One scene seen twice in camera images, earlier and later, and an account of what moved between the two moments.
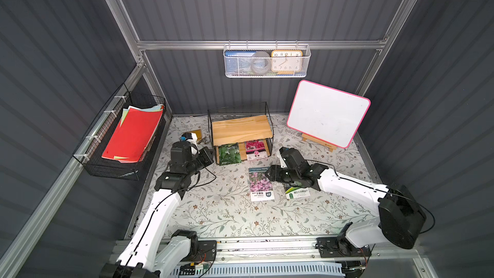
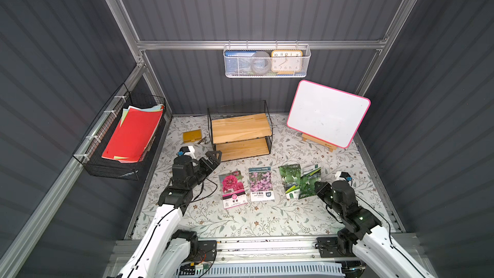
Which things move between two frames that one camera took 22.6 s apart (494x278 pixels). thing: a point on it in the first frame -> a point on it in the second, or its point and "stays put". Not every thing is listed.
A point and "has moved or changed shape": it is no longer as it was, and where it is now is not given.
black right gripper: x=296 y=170 -> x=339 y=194
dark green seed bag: x=229 y=154 has moved or changed shape
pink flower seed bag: x=255 y=150 -> x=233 y=189
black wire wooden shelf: x=240 y=123 stays put
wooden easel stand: x=319 y=142 stays put
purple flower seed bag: x=260 y=185 stays put
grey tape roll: x=261 y=62 stays put
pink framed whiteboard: x=332 y=115 stays put
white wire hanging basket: x=266 y=60 stays put
